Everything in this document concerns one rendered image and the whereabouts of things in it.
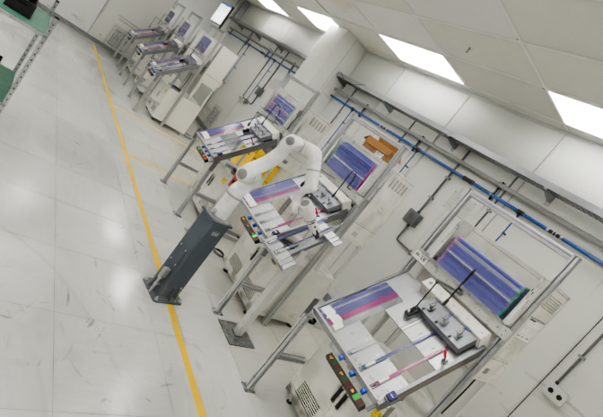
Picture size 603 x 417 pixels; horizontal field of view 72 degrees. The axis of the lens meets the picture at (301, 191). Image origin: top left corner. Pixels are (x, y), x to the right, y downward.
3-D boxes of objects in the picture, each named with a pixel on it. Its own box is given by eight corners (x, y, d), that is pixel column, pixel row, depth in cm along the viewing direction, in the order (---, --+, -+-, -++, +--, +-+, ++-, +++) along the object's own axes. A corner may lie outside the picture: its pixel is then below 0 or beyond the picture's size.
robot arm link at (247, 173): (249, 187, 290) (238, 186, 274) (240, 173, 292) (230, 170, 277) (308, 148, 278) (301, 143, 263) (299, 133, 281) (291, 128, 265)
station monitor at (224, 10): (218, 27, 686) (232, 5, 680) (208, 21, 730) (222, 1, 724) (224, 32, 694) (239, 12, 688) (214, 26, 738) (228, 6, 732)
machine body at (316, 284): (242, 317, 345) (287, 260, 337) (218, 264, 399) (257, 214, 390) (295, 331, 387) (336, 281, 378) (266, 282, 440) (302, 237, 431)
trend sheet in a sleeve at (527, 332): (491, 364, 242) (534, 317, 236) (488, 361, 243) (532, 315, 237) (504, 369, 256) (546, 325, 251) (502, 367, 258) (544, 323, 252)
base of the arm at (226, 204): (214, 221, 277) (230, 199, 274) (202, 204, 289) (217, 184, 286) (233, 228, 291) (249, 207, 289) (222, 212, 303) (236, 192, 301)
